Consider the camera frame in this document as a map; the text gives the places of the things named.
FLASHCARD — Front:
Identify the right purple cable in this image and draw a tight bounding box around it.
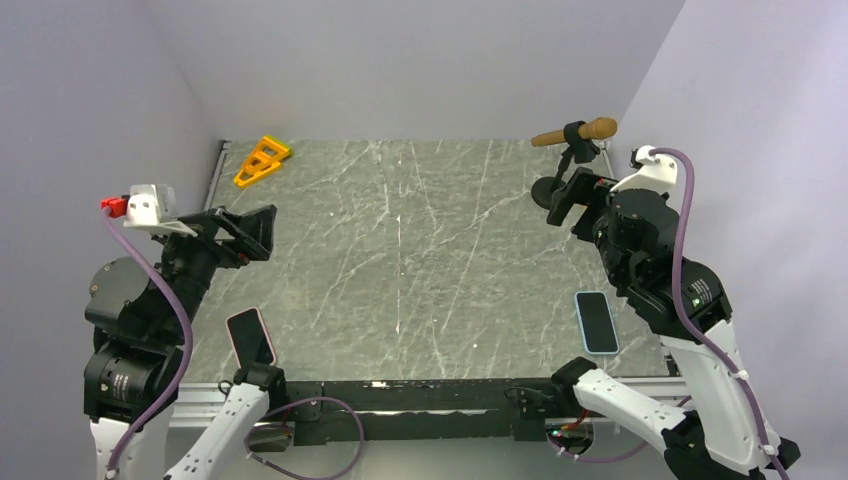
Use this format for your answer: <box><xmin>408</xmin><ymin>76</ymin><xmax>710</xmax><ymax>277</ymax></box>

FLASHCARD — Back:
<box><xmin>649</xmin><ymin>146</ymin><xmax>791</xmax><ymax>480</ymax></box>

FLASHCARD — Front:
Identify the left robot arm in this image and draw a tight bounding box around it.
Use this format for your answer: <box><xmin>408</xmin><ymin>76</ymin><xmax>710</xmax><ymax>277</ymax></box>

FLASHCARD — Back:
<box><xmin>83</xmin><ymin>198</ymin><xmax>289</xmax><ymax>479</ymax></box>

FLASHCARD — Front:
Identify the black phone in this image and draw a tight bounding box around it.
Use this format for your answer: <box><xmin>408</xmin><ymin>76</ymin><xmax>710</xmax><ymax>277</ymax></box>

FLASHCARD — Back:
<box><xmin>228</xmin><ymin>309</ymin><xmax>276</xmax><ymax>367</ymax></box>

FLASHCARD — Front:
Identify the gold microphone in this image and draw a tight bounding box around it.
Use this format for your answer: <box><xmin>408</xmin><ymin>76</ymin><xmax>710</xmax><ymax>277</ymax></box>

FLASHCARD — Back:
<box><xmin>531</xmin><ymin>117</ymin><xmax>618</xmax><ymax>147</ymax></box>

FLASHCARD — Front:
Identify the black microphone stand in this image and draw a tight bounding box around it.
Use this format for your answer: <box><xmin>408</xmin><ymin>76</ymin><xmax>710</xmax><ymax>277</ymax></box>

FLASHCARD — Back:
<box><xmin>531</xmin><ymin>139</ymin><xmax>600</xmax><ymax>210</ymax></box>

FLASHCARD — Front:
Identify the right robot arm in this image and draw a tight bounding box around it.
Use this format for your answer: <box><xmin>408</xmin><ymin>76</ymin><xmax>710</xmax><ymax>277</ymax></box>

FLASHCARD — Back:
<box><xmin>548</xmin><ymin>168</ymin><xmax>800</xmax><ymax>479</ymax></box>

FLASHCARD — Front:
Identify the aluminium table frame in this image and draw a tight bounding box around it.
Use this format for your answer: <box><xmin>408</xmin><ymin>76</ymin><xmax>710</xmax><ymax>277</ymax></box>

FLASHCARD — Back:
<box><xmin>158</xmin><ymin>140</ymin><xmax>690</xmax><ymax>425</ymax></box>

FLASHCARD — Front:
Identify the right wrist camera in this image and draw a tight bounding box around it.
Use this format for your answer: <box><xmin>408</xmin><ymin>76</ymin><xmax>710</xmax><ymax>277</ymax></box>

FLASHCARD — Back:
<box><xmin>611</xmin><ymin>145</ymin><xmax>678</xmax><ymax>195</ymax></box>

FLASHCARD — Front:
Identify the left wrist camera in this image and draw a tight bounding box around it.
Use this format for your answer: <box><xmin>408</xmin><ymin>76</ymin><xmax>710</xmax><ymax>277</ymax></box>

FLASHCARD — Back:
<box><xmin>100</xmin><ymin>184</ymin><xmax>198</xmax><ymax>237</ymax></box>

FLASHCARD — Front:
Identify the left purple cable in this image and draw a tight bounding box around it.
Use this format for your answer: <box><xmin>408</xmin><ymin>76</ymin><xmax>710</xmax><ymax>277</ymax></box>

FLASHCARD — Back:
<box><xmin>101</xmin><ymin>206</ymin><xmax>195</xmax><ymax>473</ymax></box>

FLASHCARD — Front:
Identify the purple cable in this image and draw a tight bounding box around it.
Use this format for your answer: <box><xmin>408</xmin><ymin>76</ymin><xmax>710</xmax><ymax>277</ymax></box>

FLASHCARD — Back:
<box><xmin>101</xmin><ymin>206</ymin><xmax>195</xmax><ymax>473</ymax></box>
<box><xmin>649</xmin><ymin>146</ymin><xmax>791</xmax><ymax>480</ymax></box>

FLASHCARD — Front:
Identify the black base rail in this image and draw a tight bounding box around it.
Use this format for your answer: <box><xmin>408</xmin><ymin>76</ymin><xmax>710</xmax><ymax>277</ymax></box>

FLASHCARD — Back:
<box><xmin>277</xmin><ymin>378</ymin><xmax>583</xmax><ymax>446</ymax></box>

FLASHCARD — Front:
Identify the pink phone case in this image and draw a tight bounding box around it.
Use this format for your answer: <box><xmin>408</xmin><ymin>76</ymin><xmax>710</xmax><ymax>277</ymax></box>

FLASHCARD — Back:
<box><xmin>225</xmin><ymin>307</ymin><xmax>278</xmax><ymax>368</ymax></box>

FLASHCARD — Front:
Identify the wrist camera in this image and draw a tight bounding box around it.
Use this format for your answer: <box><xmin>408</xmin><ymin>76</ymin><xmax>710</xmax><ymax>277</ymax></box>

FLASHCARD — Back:
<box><xmin>100</xmin><ymin>184</ymin><xmax>198</xmax><ymax>237</ymax></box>
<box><xmin>611</xmin><ymin>145</ymin><xmax>678</xmax><ymax>195</ymax></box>

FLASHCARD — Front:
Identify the orange triangular toy block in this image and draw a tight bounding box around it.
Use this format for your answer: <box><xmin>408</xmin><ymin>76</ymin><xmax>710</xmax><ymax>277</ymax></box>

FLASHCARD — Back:
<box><xmin>233</xmin><ymin>136</ymin><xmax>292</xmax><ymax>189</ymax></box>

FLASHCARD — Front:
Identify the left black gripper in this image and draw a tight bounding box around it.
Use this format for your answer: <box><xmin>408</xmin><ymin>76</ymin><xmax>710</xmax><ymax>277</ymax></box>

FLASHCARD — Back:
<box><xmin>155</xmin><ymin>202</ymin><xmax>276</xmax><ymax>339</ymax></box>

